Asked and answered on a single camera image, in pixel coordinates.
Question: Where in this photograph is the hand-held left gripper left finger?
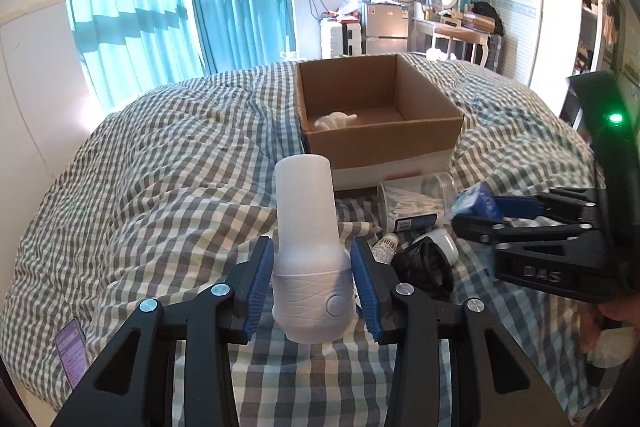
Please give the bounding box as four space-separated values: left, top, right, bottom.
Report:
50 236 275 427

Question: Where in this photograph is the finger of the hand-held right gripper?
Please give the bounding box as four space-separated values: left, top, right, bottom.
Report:
452 212 602 258
492 187 602 229

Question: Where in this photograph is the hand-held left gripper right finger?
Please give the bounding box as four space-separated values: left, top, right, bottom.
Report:
349 238 572 427

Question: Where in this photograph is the blue snack packet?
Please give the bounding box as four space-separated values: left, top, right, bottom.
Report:
451 185 502 221

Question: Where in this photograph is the white portable humidifier bottle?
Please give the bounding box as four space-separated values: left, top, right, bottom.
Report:
270 155 356 342

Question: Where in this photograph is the brown cardboard box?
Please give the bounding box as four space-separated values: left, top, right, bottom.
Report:
293 53 466 191

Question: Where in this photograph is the person's right hand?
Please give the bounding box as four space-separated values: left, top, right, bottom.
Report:
590 299 640 369

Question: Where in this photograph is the small white dropper bottle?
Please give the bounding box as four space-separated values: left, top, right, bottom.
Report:
372 234 401 264

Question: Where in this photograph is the white round cream jar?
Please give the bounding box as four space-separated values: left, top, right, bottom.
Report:
419 228 460 268

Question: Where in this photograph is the clear cotton swab jar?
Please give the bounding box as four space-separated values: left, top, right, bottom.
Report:
377 171 457 233

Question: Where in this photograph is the grey checked blanket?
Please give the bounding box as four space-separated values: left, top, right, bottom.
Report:
4 53 621 427

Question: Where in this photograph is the white crumpled item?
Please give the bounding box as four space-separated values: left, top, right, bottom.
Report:
314 111 357 130

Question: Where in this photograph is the white dressing table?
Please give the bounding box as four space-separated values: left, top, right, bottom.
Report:
409 8 495 64

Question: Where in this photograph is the black bag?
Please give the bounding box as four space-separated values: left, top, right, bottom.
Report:
469 0 504 36

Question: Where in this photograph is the pink screen smartphone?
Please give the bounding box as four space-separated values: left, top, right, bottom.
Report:
54 317 91 381

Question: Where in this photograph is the white wardrobe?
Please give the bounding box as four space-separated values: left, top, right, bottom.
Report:
489 0 603 110

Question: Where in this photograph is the silver mini fridge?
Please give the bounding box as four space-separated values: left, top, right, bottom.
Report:
360 1 411 56

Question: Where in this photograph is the black cable bundle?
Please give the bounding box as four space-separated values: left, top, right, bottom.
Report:
392 239 455 301

